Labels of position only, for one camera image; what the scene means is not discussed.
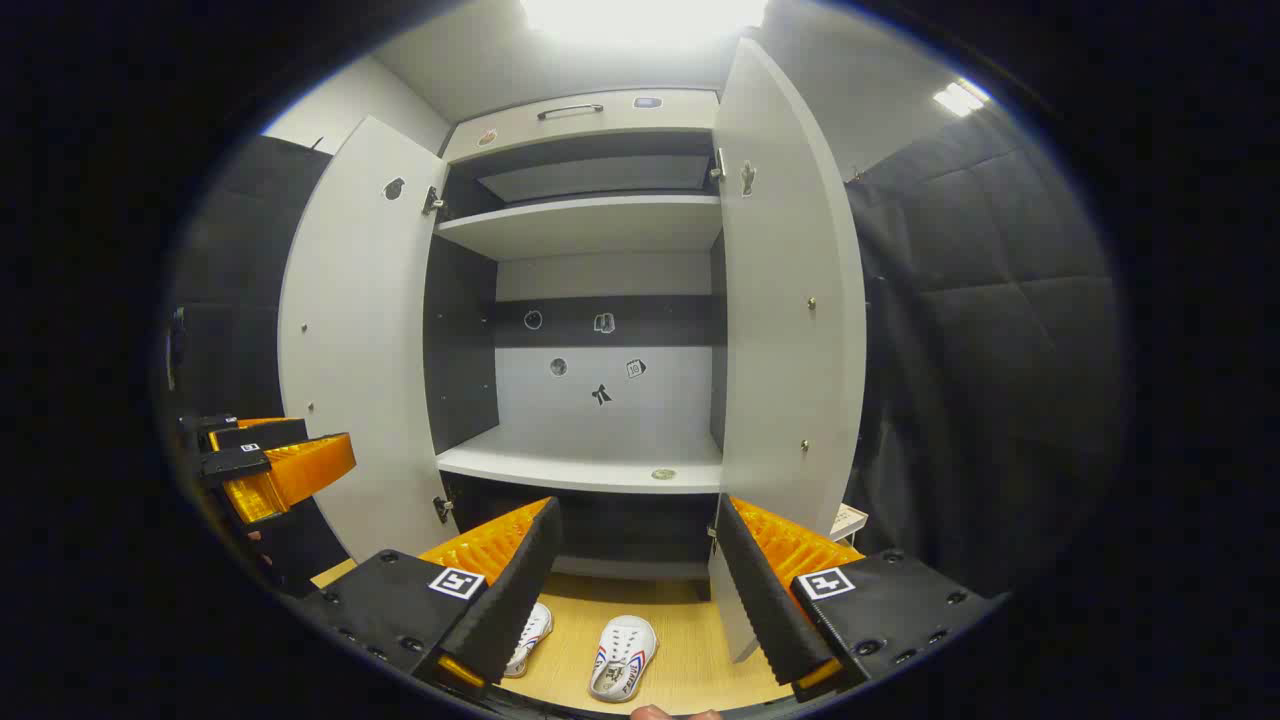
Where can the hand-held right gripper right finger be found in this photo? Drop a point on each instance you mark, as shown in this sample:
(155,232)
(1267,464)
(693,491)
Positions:
(760,600)

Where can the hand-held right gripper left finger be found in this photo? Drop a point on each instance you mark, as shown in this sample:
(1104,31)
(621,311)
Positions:
(520,590)

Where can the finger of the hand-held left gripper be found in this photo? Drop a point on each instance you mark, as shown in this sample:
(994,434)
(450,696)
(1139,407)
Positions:
(260,435)
(300,470)

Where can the white canvas shoe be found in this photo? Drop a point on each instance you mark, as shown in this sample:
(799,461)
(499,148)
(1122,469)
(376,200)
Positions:
(530,640)
(625,650)

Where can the white cabinet door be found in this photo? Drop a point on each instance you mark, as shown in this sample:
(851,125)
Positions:
(360,330)
(790,300)

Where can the white shoe cabinet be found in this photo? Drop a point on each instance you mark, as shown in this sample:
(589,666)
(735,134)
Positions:
(600,440)

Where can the metal door hinge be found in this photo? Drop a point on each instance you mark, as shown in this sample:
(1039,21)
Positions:
(432,200)
(442,508)
(718,165)

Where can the white cabinet shelf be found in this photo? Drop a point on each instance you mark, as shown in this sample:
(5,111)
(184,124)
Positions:
(590,225)
(580,462)

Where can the ceiling light panel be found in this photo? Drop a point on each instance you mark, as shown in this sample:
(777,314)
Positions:
(960,97)
(640,18)

